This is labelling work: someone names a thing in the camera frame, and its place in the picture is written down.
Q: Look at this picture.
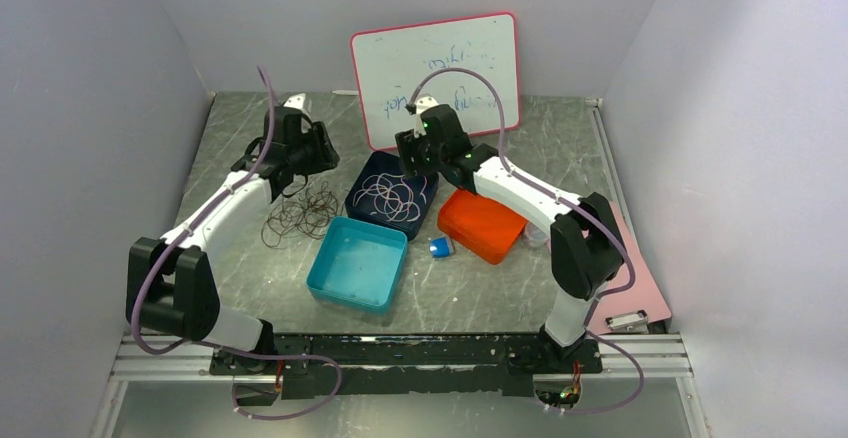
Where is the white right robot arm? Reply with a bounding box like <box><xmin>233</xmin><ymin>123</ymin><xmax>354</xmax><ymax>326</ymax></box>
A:
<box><xmin>395</xmin><ymin>100</ymin><xmax>626</xmax><ymax>372</ymax></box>

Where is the pink clipboard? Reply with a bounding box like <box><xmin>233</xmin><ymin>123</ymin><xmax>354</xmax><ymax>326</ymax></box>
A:
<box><xmin>586</xmin><ymin>201</ymin><xmax>673</xmax><ymax>337</ymax></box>

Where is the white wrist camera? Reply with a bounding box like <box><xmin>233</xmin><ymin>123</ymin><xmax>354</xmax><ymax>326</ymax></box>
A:
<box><xmin>405</xmin><ymin>95</ymin><xmax>439</xmax><ymax>116</ymax></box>
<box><xmin>282</xmin><ymin>93</ymin><xmax>310</xmax><ymax>116</ymax></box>

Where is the small blue white object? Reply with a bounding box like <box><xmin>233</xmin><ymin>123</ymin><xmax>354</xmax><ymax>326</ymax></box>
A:
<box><xmin>429</xmin><ymin>236</ymin><xmax>455</xmax><ymax>259</ymax></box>

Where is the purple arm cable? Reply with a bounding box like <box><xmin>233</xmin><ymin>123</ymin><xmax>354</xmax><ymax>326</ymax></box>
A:
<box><xmin>409</xmin><ymin>67</ymin><xmax>645</xmax><ymax>418</ymax></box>
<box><xmin>129</xmin><ymin>65</ymin><xmax>346</xmax><ymax>422</ymax></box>

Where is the clear plastic cup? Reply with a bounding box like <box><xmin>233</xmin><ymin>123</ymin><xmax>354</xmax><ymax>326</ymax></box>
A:
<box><xmin>523</xmin><ymin>222</ymin><xmax>550</xmax><ymax>248</ymax></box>

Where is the brown cable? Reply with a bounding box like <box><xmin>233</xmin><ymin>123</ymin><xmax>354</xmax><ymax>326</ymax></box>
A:
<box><xmin>260</xmin><ymin>179</ymin><xmax>340</xmax><ymax>249</ymax></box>

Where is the pink-framed whiteboard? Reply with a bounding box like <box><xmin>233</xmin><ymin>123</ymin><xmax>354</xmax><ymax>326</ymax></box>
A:
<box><xmin>350</xmin><ymin>12</ymin><xmax>522</xmax><ymax>150</ymax></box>

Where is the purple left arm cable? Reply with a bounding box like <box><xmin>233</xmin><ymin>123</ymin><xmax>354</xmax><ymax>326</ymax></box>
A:
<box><xmin>129</xmin><ymin>65</ymin><xmax>346</xmax><ymax>422</ymax></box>

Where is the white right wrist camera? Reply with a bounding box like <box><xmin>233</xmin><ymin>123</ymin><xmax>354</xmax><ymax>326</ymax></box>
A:
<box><xmin>405</xmin><ymin>95</ymin><xmax>439</xmax><ymax>116</ymax></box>

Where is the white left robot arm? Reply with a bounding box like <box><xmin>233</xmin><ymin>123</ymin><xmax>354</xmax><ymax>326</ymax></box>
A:
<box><xmin>126</xmin><ymin>94</ymin><xmax>339</xmax><ymax>374</ymax></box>

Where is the dark blue square tray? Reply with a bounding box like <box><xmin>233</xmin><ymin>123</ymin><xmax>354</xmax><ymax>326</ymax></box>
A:
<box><xmin>344</xmin><ymin>151</ymin><xmax>439</xmax><ymax>241</ymax></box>

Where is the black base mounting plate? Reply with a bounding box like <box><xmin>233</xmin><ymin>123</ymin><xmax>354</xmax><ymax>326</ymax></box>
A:
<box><xmin>209</xmin><ymin>332</ymin><xmax>602</xmax><ymax>404</ymax></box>

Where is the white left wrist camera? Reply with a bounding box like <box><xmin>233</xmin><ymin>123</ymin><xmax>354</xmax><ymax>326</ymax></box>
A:
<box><xmin>282</xmin><ymin>93</ymin><xmax>310</xmax><ymax>116</ymax></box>

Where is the teal square tray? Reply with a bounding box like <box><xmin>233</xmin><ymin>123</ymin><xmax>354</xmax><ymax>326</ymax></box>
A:
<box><xmin>306</xmin><ymin>216</ymin><xmax>408</xmax><ymax>315</ymax></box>

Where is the aluminium frame rail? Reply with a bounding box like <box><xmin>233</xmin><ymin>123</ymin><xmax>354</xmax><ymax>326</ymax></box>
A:
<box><xmin>92</xmin><ymin>332</ymin><xmax>710</xmax><ymax>437</ymax></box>

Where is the orange square tray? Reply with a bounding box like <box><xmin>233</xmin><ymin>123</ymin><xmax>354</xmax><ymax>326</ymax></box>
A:
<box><xmin>437</xmin><ymin>190</ymin><xmax>528</xmax><ymax>265</ymax></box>

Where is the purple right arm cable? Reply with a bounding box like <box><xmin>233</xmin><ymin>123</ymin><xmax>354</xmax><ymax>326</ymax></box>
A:
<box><xmin>409</xmin><ymin>67</ymin><xmax>645</xmax><ymax>418</ymax></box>

